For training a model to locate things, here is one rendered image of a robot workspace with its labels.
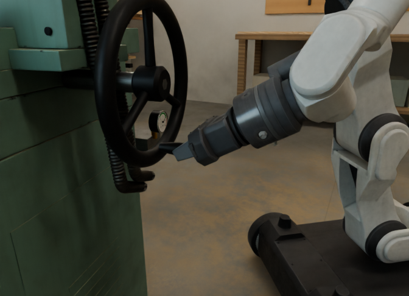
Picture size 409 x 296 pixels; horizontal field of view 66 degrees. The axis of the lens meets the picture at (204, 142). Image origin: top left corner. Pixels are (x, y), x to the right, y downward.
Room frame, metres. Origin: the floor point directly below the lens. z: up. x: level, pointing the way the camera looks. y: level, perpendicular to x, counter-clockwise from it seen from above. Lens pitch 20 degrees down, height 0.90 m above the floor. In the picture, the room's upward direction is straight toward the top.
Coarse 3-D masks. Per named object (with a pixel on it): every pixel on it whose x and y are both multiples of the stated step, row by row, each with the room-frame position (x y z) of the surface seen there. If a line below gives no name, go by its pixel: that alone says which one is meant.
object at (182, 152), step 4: (184, 144) 0.49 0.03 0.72; (188, 144) 0.49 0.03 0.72; (180, 148) 0.49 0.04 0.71; (184, 148) 0.49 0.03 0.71; (188, 148) 0.49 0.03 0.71; (176, 152) 0.50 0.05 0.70; (180, 152) 0.49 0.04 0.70; (184, 152) 0.49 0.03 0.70; (188, 152) 0.49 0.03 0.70; (176, 156) 0.50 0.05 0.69; (180, 156) 0.49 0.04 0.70; (184, 156) 0.49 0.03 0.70; (188, 156) 0.49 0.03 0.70; (192, 156) 0.49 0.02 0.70; (180, 160) 0.49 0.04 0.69
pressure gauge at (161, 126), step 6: (150, 114) 0.81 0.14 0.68; (156, 114) 0.81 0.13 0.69; (162, 114) 0.82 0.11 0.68; (150, 120) 0.80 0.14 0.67; (156, 120) 0.80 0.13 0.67; (162, 120) 0.82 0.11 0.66; (150, 126) 0.80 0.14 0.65; (156, 126) 0.80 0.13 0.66; (162, 126) 0.82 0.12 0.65; (156, 132) 0.82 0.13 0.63; (162, 132) 0.81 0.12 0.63
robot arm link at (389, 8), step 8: (360, 0) 0.44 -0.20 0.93; (368, 0) 0.43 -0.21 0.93; (376, 0) 0.43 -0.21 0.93; (384, 0) 0.43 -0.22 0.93; (392, 0) 0.43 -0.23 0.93; (400, 0) 0.43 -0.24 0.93; (408, 0) 0.43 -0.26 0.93; (368, 8) 0.43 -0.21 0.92; (376, 8) 0.43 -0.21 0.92; (384, 8) 0.42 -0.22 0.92; (392, 8) 0.42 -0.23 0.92; (400, 8) 0.43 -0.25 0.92; (384, 16) 0.42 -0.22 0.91; (392, 16) 0.42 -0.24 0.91; (400, 16) 0.43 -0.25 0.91; (392, 24) 0.43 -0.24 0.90
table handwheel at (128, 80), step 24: (120, 0) 0.47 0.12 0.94; (144, 0) 0.51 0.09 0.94; (120, 24) 0.44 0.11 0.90; (144, 24) 0.53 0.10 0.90; (168, 24) 0.61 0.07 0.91; (144, 48) 0.54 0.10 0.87; (72, 72) 0.58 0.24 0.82; (96, 72) 0.41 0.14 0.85; (120, 72) 0.55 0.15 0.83; (144, 72) 0.52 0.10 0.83; (168, 72) 0.55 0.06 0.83; (96, 96) 0.41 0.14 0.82; (144, 96) 0.50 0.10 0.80; (168, 96) 0.59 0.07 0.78; (120, 120) 0.42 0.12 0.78; (120, 144) 0.42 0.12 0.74
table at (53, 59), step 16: (0, 32) 0.48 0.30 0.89; (128, 32) 0.81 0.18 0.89; (0, 48) 0.48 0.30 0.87; (16, 48) 0.50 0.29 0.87; (80, 48) 0.50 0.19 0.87; (128, 48) 0.81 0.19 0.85; (0, 64) 0.47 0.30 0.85; (16, 64) 0.48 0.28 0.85; (32, 64) 0.47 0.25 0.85; (48, 64) 0.46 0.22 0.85; (64, 64) 0.46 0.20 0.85; (80, 64) 0.50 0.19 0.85
